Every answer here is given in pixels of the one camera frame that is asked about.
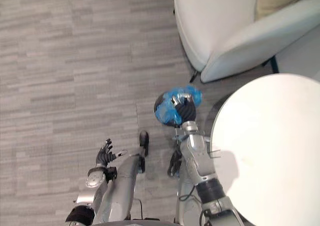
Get white armchair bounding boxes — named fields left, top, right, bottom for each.
left=172, top=0, right=320, bottom=83

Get beige cushion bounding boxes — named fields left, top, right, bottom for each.
left=254, top=0, right=314, bottom=20

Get round white tea table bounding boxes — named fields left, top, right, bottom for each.
left=210, top=73, right=320, bottom=226

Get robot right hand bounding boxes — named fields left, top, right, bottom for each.
left=170, top=93, right=197, bottom=122

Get blue plastic trash bag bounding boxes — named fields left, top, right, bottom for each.
left=156, top=84, right=203, bottom=126

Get small black bin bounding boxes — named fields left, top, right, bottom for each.
left=153, top=92, right=182, bottom=128

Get silver robot left leg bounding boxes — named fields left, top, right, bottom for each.
left=92, top=130, right=150, bottom=225

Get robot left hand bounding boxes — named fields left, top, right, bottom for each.
left=95, top=138, right=128, bottom=167

